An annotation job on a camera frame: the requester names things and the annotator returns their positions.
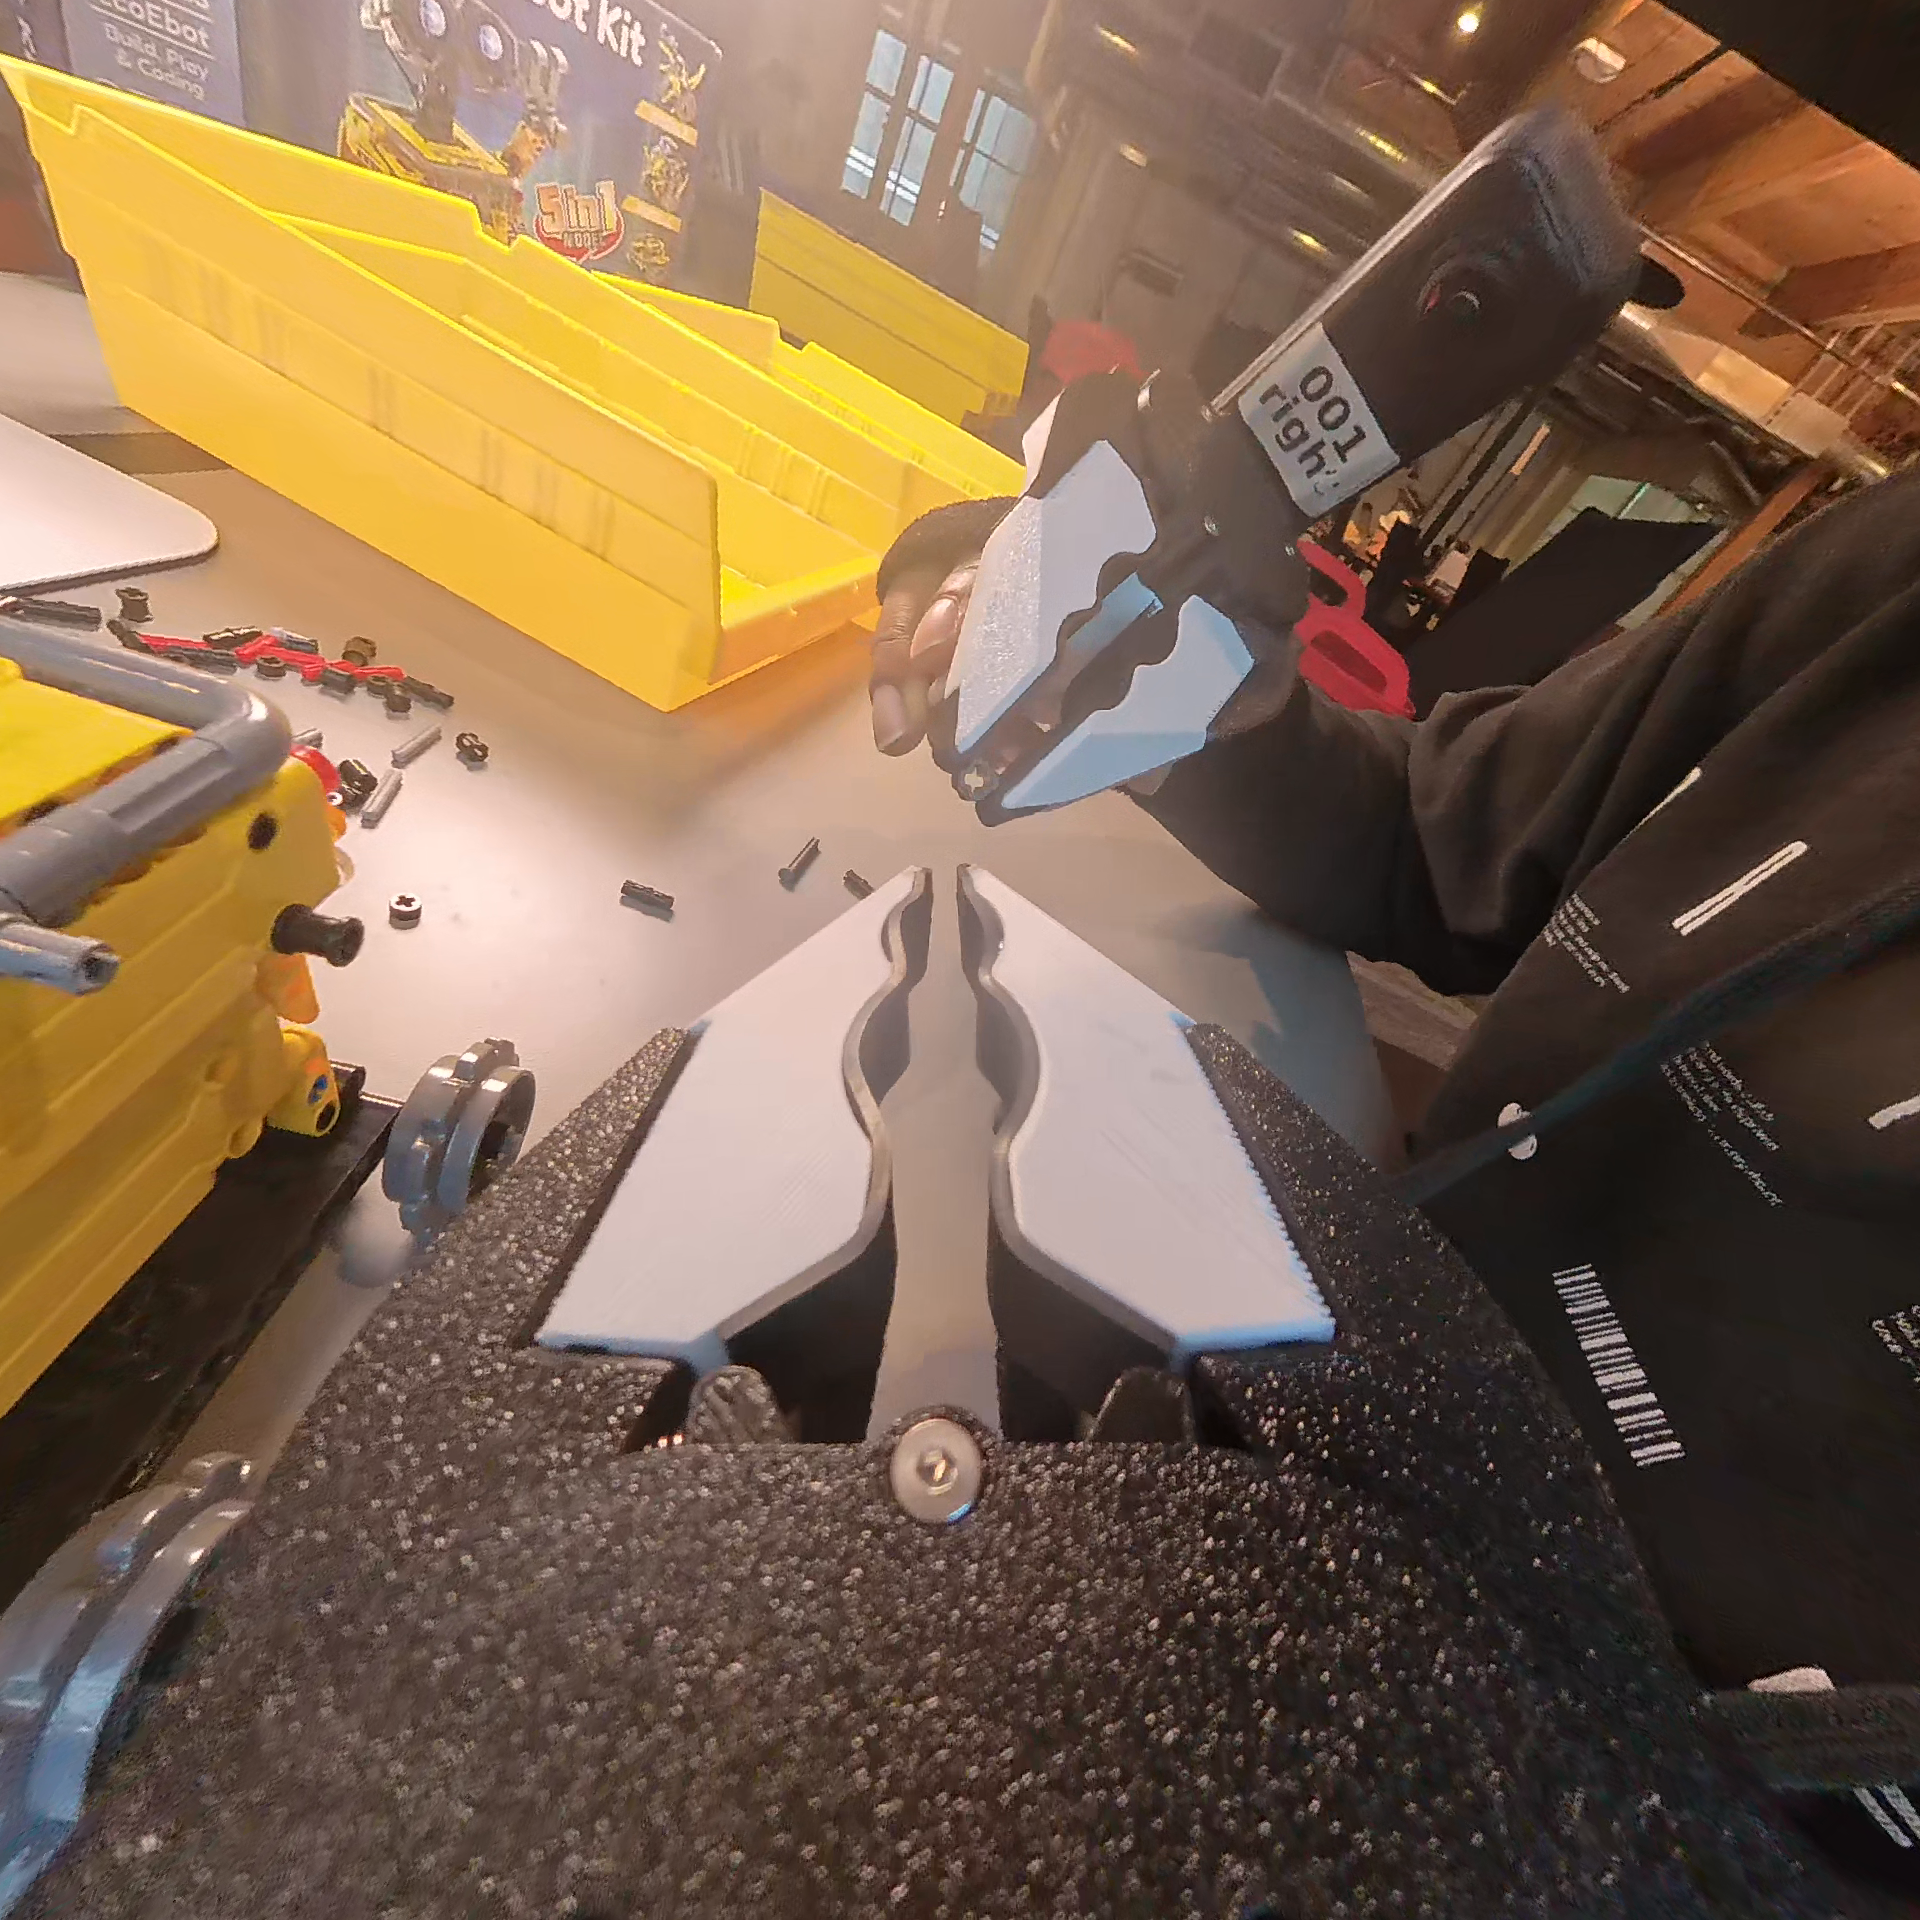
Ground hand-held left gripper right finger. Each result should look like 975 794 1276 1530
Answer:
961 870 1339 1414

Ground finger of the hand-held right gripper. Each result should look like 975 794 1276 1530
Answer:
955 446 1162 793
985 583 1264 826

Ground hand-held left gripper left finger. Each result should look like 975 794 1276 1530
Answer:
542 870 936 1368

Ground yellow storage bin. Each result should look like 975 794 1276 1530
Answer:
753 190 1034 422
602 271 1030 519
0 61 890 712

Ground yellow toy brick vehicle model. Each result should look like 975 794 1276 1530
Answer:
0 614 542 1876

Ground pile of black brick parts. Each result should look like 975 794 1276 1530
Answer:
0 591 496 830

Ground person's right forearm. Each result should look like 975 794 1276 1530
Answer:
1142 584 1802 999

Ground grey desk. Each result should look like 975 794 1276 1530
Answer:
0 271 1412 1560

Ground orange beanbag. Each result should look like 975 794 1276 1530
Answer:
1035 316 1147 396

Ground building windows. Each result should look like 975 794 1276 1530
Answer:
842 24 1041 261

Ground person in black hoodie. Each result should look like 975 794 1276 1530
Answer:
1396 450 1920 1862

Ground printed cardboard toy box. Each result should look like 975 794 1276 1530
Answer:
62 0 726 279

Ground white book stand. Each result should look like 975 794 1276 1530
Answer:
0 416 223 596

